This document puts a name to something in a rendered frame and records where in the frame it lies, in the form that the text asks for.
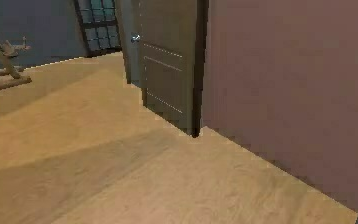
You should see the dark framed grid window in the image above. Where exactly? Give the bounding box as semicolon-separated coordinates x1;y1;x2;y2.
73;0;123;58

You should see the grey-brown room door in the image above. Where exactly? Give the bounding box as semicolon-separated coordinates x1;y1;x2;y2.
114;0;209;138

